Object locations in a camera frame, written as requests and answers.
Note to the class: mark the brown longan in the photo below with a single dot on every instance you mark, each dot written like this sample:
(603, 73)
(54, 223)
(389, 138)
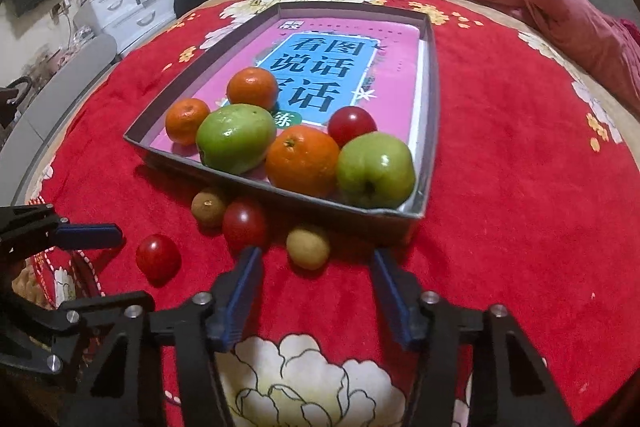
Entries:
(209, 207)
(308, 248)

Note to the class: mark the pink book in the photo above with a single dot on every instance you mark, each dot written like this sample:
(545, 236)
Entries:
(395, 72)

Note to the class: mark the grey chair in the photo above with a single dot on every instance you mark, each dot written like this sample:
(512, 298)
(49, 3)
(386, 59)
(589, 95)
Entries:
(65, 92)

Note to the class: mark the small orange tangerine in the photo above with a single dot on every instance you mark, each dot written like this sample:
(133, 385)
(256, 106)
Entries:
(186, 121)

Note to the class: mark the black bag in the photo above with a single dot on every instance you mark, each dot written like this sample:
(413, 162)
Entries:
(192, 2)

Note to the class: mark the large orange tangerine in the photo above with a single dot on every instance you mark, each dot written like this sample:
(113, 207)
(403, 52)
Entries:
(302, 162)

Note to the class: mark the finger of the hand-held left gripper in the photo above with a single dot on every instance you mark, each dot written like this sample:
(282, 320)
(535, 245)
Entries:
(45, 332)
(95, 236)

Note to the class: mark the red cherry tomato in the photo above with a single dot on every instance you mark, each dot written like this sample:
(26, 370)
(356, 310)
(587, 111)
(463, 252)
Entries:
(158, 258)
(246, 223)
(351, 124)

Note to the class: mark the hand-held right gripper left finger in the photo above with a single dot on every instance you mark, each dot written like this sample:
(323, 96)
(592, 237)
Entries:
(235, 302)

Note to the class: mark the red floral blanket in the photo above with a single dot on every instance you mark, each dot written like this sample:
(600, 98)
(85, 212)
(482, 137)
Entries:
(525, 207)

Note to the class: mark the grey cardboard box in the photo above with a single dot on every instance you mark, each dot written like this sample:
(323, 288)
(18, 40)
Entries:
(427, 107)

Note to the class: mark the green jujube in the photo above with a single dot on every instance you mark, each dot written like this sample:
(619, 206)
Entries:
(232, 139)
(375, 169)

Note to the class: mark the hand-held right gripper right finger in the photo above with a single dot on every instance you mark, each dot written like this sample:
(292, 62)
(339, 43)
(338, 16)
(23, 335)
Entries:
(400, 307)

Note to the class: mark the white drawer cabinet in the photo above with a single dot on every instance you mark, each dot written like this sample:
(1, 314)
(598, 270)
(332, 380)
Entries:
(142, 24)

